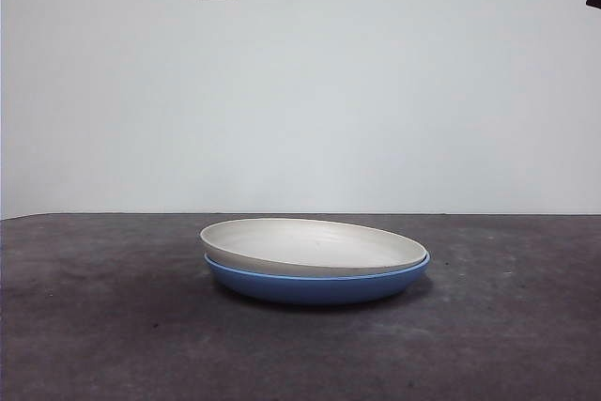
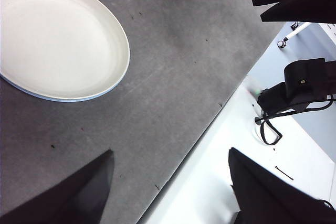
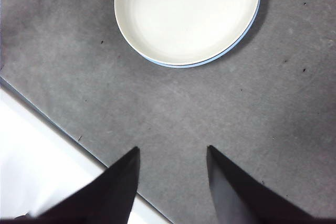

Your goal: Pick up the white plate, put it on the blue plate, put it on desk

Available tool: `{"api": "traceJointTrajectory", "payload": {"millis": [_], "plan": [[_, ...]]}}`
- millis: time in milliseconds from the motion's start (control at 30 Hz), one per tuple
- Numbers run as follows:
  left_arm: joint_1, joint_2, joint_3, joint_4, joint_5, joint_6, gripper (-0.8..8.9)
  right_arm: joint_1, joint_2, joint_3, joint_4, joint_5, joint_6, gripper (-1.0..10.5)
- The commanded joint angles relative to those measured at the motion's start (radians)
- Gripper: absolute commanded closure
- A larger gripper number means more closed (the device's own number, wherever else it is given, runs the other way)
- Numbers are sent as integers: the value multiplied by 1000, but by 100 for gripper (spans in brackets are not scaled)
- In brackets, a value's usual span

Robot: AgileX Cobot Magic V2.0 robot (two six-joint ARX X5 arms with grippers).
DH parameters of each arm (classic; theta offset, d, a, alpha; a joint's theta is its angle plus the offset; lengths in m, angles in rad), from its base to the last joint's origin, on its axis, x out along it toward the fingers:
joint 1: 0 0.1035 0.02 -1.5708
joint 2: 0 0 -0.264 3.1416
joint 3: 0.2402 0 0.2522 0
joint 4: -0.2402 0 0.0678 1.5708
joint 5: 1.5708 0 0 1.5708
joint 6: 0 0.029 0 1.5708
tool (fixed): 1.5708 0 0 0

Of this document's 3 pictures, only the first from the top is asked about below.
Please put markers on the white round plate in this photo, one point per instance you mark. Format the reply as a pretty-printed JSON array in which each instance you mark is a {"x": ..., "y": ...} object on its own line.
[{"x": 305, "y": 243}]

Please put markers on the blue round plate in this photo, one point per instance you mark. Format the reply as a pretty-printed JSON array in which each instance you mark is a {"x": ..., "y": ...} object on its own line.
[{"x": 319, "y": 290}]

